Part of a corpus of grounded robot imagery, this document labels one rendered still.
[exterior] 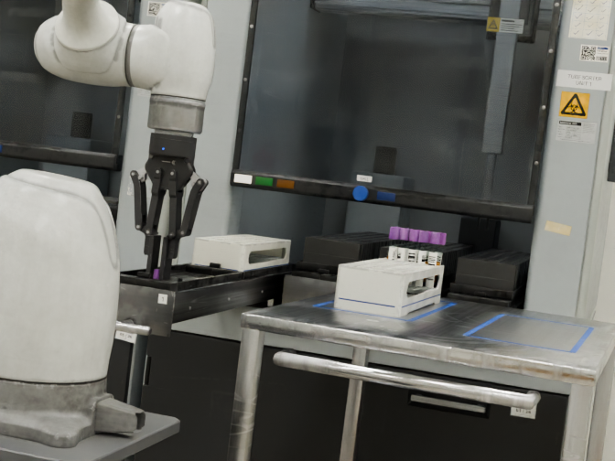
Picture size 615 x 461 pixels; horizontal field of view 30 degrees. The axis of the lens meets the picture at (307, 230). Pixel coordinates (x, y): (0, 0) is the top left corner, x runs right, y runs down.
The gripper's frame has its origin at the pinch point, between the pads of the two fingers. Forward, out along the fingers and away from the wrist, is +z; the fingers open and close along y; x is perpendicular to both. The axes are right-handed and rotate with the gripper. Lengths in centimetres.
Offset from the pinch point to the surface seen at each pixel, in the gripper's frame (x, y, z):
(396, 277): 13.2, -41.9, -3.4
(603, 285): -158, -67, 5
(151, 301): 12.9, -4.9, 5.5
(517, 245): -123, -46, -5
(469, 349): 35, -56, 2
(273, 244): -39.2, -6.7, -1.9
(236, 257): -22.2, -5.4, 0.1
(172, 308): 12.9, -8.4, 6.1
